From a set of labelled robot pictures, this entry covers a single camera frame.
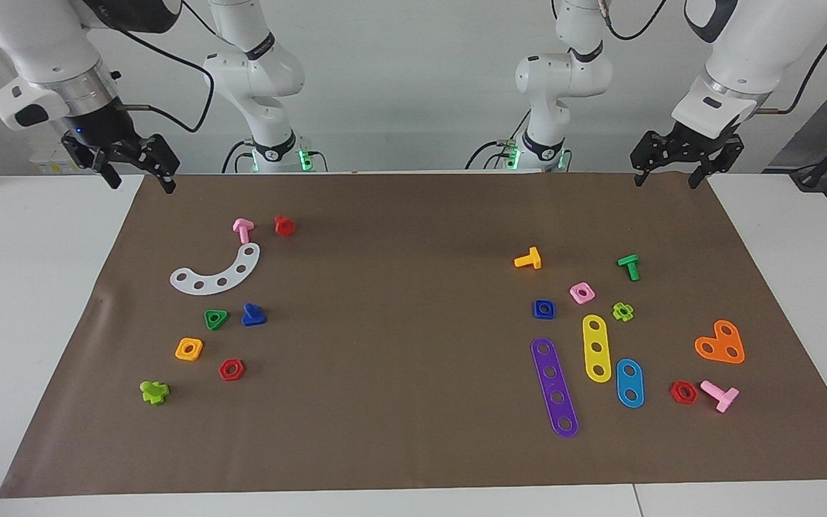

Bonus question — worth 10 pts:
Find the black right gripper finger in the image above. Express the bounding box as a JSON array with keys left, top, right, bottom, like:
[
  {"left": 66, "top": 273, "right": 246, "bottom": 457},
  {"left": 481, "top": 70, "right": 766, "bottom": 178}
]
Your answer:
[
  {"left": 62, "top": 135, "right": 125, "bottom": 190},
  {"left": 126, "top": 133, "right": 179, "bottom": 195}
]

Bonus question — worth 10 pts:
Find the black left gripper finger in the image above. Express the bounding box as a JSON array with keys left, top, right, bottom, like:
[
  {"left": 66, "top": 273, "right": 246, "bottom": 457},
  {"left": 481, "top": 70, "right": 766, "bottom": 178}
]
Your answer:
[
  {"left": 630, "top": 129, "right": 674, "bottom": 189},
  {"left": 688, "top": 133, "right": 745, "bottom": 190}
]

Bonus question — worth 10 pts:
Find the white cardboard box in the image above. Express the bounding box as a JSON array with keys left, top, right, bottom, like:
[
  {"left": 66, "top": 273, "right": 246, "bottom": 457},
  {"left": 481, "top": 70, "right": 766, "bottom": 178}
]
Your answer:
[{"left": 29, "top": 140, "right": 110, "bottom": 175}]

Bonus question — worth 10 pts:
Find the white curved five-hole strip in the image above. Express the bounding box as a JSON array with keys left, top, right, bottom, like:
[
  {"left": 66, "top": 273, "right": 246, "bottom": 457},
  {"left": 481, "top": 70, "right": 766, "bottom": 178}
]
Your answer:
[{"left": 169, "top": 243, "right": 261, "bottom": 296}]

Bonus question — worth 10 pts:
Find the orange three-hole angled plate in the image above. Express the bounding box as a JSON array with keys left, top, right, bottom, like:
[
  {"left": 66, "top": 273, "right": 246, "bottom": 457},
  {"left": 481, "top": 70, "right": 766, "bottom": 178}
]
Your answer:
[{"left": 694, "top": 320, "right": 746, "bottom": 365}]

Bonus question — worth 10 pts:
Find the yellow three-hole plastic strip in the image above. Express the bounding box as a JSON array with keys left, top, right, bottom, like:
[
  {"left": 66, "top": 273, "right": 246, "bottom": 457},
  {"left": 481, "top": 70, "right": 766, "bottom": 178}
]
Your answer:
[{"left": 581, "top": 314, "right": 613, "bottom": 384}]

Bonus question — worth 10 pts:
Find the blue two-hole plastic strip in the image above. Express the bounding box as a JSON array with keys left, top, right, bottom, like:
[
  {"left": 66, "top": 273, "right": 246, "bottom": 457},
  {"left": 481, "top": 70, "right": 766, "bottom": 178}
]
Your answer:
[{"left": 615, "top": 358, "right": 645, "bottom": 409}]

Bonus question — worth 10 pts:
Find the purple four-hole plastic strip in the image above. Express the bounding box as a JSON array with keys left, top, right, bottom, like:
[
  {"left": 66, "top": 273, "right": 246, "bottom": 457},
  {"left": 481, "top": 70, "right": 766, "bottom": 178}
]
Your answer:
[{"left": 531, "top": 337, "right": 580, "bottom": 439}]

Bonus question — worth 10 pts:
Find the brown table mat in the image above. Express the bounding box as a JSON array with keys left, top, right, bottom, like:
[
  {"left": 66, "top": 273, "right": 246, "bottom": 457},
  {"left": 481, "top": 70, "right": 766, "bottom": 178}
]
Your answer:
[{"left": 0, "top": 172, "right": 827, "bottom": 498}]

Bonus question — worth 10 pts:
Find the black right base cable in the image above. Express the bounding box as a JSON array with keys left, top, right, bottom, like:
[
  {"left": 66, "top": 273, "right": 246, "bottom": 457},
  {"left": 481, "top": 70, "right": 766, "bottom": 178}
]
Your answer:
[{"left": 221, "top": 139, "right": 256, "bottom": 174}]

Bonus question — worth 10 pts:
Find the black base cable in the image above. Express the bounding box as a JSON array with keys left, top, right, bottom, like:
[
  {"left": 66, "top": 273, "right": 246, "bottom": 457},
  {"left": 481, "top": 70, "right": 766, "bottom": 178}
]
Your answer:
[
  {"left": 465, "top": 139, "right": 523, "bottom": 171},
  {"left": 221, "top": 139, "right": 256, "bottom": 174}
]

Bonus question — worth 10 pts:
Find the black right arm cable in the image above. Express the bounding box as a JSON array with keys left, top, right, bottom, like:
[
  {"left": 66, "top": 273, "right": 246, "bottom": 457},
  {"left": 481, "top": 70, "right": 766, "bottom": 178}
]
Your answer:
[{"left": 108, "top": 25, "right": 216, "bottom": 134}]

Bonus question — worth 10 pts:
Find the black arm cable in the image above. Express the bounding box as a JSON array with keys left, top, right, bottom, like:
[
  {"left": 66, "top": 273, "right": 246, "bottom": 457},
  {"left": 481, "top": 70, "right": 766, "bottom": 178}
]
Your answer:
[
  {"left": 108, "top": 25, "right": 216, "bottom": 134},
  {"left": 604, "top": 0, "right": 827, "bottom": 114}
]

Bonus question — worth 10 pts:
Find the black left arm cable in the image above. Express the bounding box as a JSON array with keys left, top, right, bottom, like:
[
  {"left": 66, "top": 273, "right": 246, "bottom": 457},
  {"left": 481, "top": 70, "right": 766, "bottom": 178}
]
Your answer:
[{"left": 604, "top": 0, "right": 827, "bottom": 114}]

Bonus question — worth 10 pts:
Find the black left base cable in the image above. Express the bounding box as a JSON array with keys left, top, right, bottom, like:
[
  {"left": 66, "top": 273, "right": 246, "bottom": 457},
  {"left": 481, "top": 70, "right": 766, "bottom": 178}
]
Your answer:
[{"left": 465, "top": 139, "right": 523, "bottom": 171}]

